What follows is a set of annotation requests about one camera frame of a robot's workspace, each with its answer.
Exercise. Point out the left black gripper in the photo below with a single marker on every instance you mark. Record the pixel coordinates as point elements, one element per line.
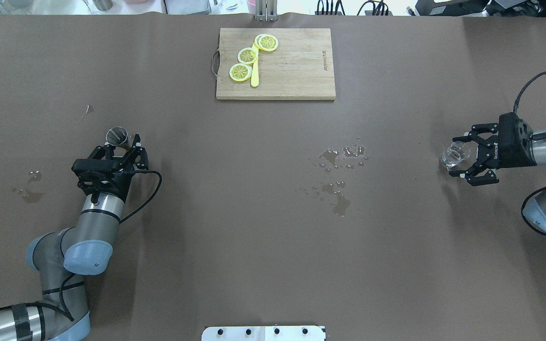
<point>120,183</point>

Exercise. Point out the clear glass cup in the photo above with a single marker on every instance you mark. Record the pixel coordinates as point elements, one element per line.
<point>455,154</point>

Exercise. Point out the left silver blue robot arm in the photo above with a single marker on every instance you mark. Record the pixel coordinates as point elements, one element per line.
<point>63,259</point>

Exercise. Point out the steel double jigger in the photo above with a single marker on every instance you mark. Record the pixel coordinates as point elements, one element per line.
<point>118,137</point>

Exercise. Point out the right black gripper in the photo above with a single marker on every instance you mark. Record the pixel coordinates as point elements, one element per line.
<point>507,152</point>

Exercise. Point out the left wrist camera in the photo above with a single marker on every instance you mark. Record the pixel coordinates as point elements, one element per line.
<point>82,165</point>

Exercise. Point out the bamboo cutting board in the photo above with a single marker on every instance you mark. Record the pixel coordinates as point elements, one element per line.
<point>301,67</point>

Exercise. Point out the lemon slice near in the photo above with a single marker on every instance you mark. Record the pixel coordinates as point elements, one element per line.
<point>266,42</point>

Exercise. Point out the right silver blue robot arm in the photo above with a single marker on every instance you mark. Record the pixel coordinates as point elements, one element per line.
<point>533,207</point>

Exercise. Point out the lemon slice middle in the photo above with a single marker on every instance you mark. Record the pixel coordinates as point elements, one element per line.
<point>247,55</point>

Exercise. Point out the white pedestal column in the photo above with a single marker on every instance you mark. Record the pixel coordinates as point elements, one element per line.
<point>265,333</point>

